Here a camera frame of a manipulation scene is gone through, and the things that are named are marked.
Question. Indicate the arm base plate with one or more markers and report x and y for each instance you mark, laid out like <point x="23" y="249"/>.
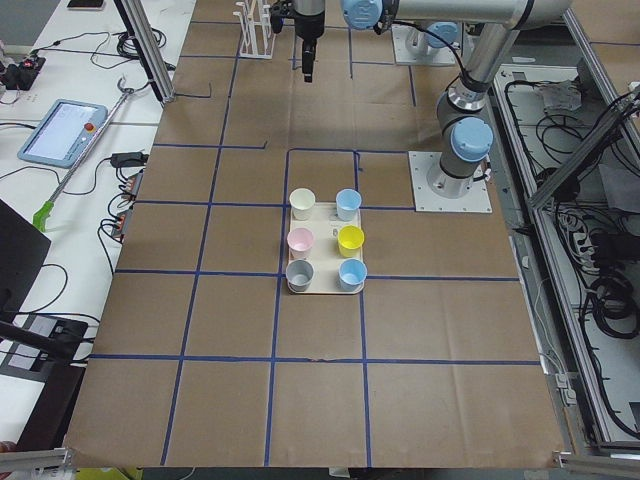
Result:
<point x="403" y="56"/>
<point x="436" y="192"/>

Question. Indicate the smartphone on table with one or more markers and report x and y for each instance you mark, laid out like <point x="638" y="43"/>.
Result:
<point x="86" y="4"/>

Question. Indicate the black monitor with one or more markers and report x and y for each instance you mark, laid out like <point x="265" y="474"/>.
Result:
<point x="23" y="251"/>

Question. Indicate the white wire cup rack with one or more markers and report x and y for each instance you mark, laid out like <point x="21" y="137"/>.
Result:
<point x="258" y="38"/>

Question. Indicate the grey plastic cup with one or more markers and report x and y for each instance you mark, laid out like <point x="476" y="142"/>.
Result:
<point x="299" y="275"/>

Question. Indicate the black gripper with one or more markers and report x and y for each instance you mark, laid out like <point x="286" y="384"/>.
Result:
<point x="309" y="22"/>

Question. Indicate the pink plastic cup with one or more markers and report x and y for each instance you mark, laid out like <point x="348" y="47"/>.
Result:
<point x="300" y="242"/>

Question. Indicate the black power adapter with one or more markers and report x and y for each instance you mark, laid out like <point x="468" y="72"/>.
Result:
<point x="128" y="159"/>

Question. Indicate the aluminium frame post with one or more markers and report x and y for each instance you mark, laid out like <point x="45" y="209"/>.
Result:
<point x="137" y="25"/>

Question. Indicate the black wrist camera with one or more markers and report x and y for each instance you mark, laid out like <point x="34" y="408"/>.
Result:
<point x="280" y="11"/>

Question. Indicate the yellow plastic cup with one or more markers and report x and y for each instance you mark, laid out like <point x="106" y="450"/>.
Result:
<point x="350" y="241"/>

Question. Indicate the white plastic cup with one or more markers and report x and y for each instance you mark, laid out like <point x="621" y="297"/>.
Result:
<point x="302" y="202"/>

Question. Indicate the blue teach pendant tablet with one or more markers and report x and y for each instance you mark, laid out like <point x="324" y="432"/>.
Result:
<point x="63" y="134"/>

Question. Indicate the beige plastic tray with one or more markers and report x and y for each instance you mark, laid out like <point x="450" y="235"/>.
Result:
<point x="325" y="256"/>

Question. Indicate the light blue plastic cup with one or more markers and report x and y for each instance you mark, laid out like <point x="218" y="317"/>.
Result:
<point x="348" y="202"/>

